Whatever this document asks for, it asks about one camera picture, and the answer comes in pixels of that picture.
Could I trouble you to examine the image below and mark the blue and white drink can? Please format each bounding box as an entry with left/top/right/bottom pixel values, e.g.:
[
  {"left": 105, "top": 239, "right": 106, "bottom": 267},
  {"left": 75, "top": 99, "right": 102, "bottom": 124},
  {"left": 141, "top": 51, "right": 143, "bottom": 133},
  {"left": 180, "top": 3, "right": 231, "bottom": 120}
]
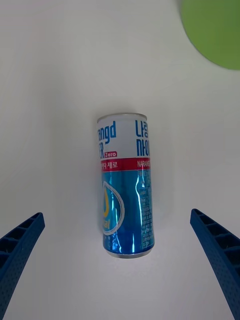
[{"left": 96, "top": 112, "right": 156, "bottom": 260}]

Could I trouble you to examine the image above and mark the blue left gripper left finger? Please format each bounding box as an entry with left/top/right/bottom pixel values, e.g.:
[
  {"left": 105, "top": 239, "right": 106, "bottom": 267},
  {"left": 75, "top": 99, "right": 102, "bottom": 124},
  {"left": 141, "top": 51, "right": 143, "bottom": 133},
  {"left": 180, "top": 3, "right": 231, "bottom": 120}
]
[{"left": 0, "top": 212, "right": 46, "bottom": 320}]

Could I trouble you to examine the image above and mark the green plastic bin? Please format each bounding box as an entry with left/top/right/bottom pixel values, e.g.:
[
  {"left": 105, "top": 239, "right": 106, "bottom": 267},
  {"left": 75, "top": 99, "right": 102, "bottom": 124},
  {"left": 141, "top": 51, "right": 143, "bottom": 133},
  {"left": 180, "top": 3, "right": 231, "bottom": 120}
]
[{"left": 180, "top": 0, "right": 240, "bottom": 71}]

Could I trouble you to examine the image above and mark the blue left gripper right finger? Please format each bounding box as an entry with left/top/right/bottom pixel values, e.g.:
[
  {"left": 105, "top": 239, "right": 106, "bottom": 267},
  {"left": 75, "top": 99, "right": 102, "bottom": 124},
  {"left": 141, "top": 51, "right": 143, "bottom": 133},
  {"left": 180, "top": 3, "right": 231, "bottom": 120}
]
[{"left": 189, "top": 208, "right": 240, "bottom": 320}]

